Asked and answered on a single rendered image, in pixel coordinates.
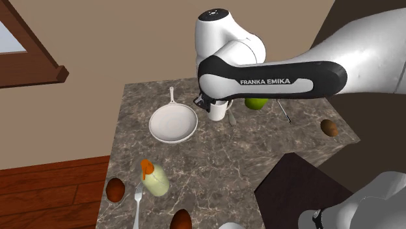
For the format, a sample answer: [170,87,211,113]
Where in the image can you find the white mug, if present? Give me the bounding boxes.
[208,99,234,122]

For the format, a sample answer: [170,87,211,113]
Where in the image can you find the silver spoon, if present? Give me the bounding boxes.
[226,109,237,126]

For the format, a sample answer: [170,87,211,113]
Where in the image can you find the white frying pan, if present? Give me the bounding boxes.
[148,86,199,145]

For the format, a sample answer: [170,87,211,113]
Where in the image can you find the green apple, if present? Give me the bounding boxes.
[243,98,270,111]

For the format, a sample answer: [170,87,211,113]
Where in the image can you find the thin silver black pen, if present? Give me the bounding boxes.
[275,98,292,125]

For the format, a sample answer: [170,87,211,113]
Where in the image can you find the pale bottle with orange cap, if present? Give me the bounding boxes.
[140,159,170,197]

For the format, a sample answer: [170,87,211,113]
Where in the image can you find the silver fork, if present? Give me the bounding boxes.
[132,182,144,229]

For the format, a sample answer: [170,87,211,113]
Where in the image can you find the reddish brown egg-shaped object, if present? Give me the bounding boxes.
[169,208,193,229]
[105,177,126,204]

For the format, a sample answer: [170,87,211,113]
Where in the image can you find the white round object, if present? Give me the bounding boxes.
[217,222,246,229]

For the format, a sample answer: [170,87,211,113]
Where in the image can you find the brown kiwi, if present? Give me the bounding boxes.
[319,118,339,138]

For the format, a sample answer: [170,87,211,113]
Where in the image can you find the brown wooden window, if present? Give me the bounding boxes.
[0,0,70,89]

